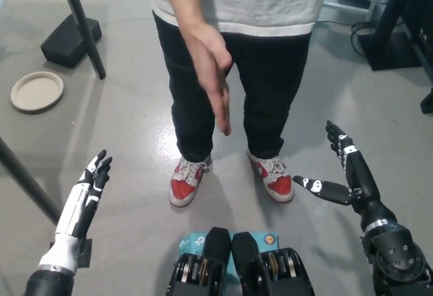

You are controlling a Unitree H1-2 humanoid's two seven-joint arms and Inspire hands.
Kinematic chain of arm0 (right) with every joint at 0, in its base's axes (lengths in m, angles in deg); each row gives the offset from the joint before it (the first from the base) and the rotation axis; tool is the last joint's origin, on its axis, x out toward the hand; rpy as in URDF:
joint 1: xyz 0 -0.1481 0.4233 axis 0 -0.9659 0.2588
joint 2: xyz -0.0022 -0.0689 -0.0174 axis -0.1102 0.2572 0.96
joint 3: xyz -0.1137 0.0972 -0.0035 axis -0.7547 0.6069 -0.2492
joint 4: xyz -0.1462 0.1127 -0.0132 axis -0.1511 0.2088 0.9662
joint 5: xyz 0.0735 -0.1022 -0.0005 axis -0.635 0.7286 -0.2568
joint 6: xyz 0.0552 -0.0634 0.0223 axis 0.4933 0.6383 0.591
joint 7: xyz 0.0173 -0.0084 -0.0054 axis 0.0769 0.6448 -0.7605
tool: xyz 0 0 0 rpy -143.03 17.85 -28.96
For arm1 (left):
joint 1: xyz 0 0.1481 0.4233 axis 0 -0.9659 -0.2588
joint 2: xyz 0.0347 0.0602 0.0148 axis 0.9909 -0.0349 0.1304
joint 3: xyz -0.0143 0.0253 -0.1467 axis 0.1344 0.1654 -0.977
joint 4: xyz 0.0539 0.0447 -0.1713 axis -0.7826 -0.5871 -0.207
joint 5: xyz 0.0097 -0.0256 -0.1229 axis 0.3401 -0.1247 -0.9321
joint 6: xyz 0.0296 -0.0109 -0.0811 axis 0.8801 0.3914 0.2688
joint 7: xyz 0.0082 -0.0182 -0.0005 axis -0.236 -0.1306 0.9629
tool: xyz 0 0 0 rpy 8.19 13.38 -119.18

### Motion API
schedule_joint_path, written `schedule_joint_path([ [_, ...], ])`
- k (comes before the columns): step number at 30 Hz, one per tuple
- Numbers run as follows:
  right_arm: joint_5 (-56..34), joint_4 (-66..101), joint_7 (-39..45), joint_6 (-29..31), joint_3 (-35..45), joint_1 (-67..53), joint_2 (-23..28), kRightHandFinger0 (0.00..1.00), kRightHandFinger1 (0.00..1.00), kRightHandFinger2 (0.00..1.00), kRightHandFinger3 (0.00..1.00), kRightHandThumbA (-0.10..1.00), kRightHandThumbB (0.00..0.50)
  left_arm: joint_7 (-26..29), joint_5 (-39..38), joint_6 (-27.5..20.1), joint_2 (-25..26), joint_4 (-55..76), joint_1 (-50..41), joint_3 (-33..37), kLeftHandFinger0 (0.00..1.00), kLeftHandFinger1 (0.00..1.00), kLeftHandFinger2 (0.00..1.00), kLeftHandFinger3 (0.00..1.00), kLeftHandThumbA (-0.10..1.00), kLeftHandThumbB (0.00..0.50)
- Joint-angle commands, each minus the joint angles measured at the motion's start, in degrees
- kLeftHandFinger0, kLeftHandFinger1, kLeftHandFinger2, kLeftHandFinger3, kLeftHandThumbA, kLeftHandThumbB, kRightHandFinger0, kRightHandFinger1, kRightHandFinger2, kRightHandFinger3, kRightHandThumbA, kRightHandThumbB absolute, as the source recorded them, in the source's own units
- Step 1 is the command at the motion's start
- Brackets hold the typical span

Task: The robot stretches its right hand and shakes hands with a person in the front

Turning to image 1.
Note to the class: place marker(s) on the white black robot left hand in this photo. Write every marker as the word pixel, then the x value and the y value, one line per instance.
pixel 72 204

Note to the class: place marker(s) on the person's right hand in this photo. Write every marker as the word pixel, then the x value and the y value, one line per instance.
pixel 211 59

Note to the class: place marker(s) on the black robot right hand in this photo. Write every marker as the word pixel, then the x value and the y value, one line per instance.
pixel 365 191

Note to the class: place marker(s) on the person grey shirt dark trousers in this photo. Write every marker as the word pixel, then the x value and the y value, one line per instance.
pixel 267 73

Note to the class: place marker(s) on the person's left red white sneaker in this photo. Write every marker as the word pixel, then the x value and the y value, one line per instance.
pixel 275 181

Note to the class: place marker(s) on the person's red white sneaker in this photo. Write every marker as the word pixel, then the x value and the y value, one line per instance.
pixel 275 181
pixel 184 188

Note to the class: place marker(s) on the person's right red white sneaker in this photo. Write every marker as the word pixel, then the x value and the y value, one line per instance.
pixel 184 188

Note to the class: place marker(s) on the robot left black body block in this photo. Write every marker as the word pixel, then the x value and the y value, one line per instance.
pixel 199 275

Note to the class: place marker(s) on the black slanted pole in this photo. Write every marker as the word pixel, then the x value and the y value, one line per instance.
pixel 83 22
pixel 27 181

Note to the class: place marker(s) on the black object at edge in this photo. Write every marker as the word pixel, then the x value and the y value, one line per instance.
pixel 428 101

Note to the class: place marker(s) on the beige paper plate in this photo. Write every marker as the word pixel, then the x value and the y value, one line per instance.
pixel 37 91

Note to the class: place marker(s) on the teal router box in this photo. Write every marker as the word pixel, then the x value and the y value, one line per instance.
pixel 193 242

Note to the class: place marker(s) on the black foam block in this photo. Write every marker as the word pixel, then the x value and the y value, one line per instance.
pixel 66 46

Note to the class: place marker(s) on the black equipment stand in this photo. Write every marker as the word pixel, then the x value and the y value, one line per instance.
pixel 395 39

